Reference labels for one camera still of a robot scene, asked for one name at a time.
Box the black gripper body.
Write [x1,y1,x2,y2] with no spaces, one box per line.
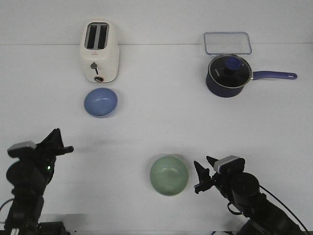
[194,173,234,203]
[34,143,74,176]

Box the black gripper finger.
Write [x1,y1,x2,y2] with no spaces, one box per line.
[206,156,218,169]
[56,129,64,149]
[194,161,210,183]
[40,128,59,147]

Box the green bowl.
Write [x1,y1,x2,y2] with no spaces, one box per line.
[150,155,189,196]

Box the blue bowl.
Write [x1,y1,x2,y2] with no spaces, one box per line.
[84,88,118,118]

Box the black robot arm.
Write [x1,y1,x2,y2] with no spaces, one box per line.
[0,128,74,235]
[194,155,309,235]

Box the dark blue saucepan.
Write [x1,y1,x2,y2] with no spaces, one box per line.
[206,70,297,98]

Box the glass pot lid blue knob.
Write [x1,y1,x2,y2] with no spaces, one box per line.
[207,54,253,89]

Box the white two-slot toaster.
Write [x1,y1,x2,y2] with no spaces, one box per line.
[80,19,119,83]

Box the clear plastic food container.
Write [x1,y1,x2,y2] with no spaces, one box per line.
[203,32,252,55]

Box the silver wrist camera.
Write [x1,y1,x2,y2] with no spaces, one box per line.
[213,155,245,175]
[7,141,37,158]

